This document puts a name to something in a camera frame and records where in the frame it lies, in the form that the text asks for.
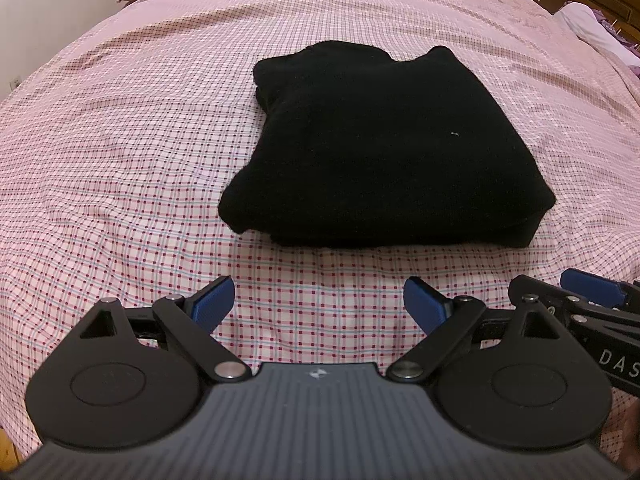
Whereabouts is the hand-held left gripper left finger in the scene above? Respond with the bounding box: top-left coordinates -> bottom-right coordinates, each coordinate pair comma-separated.
79,276 -> 253,384

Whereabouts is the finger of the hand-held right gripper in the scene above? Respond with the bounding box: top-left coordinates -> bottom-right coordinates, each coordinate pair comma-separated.
559,268 -> 640,311
508,275 -> 640,342

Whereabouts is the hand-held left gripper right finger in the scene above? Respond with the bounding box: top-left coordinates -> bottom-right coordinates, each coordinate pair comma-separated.
385,276 -> 568,384

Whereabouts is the black knit sweater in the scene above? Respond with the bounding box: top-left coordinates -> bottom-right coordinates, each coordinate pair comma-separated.
217,39 -> 557,249

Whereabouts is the pink checked bedspread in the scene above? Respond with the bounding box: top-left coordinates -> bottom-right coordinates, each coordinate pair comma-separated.
0,0 -> 640,453

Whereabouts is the light pink pillow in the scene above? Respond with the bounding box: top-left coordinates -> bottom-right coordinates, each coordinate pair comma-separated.
556,2 -> 640,77

